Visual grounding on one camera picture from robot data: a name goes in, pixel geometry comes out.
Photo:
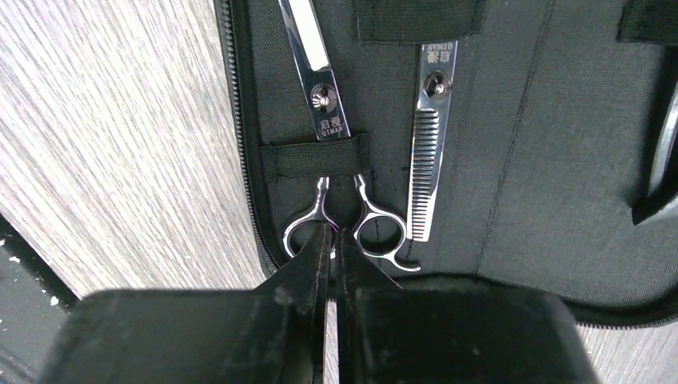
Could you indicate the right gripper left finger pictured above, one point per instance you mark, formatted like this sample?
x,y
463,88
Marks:
x,y
273,333

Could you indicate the black hair clip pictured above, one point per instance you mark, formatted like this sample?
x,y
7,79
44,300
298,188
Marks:
x,y
661,202

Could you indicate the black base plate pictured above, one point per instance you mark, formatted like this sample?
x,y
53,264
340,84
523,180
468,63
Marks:
x,y
35,302

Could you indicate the black zipper tool case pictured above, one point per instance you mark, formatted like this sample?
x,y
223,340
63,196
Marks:
x,y
555,114

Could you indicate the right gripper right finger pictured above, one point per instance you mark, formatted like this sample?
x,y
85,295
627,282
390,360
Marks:
x,y
470,333

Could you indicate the silver thinning scissors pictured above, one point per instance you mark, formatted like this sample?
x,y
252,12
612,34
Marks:
x,y
430,120

